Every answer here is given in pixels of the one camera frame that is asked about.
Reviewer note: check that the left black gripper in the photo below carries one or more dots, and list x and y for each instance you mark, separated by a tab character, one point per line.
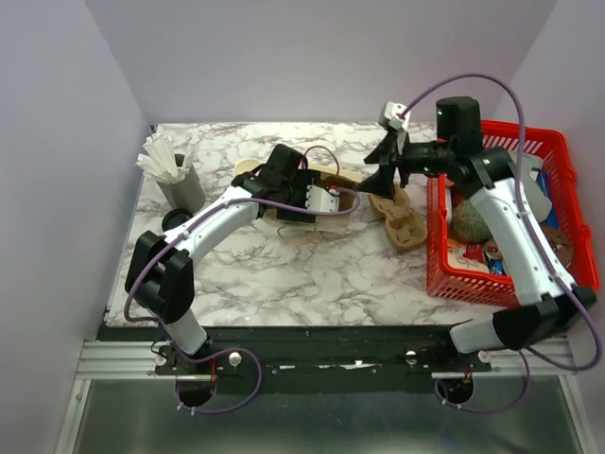
295	216

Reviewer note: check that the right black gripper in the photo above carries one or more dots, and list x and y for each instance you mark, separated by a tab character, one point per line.
389	153

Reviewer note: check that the brown paper bag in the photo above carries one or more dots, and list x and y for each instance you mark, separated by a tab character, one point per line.
331	177

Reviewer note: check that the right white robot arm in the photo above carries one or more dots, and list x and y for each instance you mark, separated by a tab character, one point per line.
550	300

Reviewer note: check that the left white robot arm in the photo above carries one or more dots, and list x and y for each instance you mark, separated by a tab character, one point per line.
161	273

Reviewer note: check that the stack of cardboard cup carriers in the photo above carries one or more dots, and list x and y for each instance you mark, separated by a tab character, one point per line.
405	228

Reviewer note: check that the grey straw holder cup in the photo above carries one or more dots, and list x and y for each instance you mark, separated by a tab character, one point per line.
185	194

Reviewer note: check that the green melon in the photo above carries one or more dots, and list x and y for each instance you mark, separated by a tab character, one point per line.
469	225

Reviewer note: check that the red white snack packet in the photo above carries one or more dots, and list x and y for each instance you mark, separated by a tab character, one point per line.
466	256

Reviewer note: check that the white wrapped straws bundle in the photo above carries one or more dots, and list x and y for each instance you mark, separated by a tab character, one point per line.
162	161

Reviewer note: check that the blue drink can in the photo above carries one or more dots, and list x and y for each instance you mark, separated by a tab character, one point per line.
494	258

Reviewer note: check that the grey plastic bag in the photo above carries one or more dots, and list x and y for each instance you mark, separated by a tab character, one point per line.
539	203

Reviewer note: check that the red plastic basket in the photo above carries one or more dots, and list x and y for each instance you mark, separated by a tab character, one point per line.
445	281

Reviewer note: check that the blue box in basket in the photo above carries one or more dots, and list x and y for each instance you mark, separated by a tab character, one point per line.
542	181

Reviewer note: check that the brown lidded tub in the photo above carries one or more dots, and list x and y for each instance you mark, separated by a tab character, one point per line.
560	244

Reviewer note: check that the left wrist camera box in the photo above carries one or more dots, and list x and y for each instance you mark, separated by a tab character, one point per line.
318	199

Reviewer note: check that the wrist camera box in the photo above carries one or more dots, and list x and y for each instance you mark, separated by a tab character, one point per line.
318	199
393	119

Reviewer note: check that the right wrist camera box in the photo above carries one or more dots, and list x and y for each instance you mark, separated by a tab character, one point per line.
393	119

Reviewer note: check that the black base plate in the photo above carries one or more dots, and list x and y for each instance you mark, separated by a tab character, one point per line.
324	359

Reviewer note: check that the aluminium rail frame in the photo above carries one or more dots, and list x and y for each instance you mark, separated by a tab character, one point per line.
131	360

